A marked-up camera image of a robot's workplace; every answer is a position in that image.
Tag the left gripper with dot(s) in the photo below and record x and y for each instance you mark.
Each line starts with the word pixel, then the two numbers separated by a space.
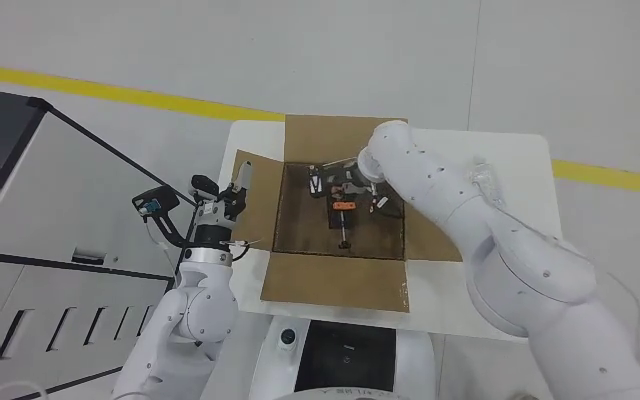
pixel 212 225

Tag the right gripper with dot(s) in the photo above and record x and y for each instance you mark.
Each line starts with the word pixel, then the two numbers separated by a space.
pixel 352 181

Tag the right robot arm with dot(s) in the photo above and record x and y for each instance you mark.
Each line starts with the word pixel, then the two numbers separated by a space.
pixel 525 270

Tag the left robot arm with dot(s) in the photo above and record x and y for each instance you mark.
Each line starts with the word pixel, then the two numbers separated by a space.
pixel 197 310

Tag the small white item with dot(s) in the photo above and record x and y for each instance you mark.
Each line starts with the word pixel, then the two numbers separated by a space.
pixel 381 202

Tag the large brown cardboard carton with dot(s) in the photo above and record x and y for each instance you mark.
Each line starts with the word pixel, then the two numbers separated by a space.
pixel 330 282

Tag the clear plastic bag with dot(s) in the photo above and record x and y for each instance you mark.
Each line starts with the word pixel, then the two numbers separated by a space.
pixel 482 180

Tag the white partition panel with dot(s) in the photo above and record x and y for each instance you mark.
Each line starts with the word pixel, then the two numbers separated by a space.
pixel 65 210

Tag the robot body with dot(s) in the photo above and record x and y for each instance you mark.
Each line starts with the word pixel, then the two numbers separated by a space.
pixel 345 357

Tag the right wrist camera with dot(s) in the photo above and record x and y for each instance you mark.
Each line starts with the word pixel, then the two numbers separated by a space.
pixel 315 182

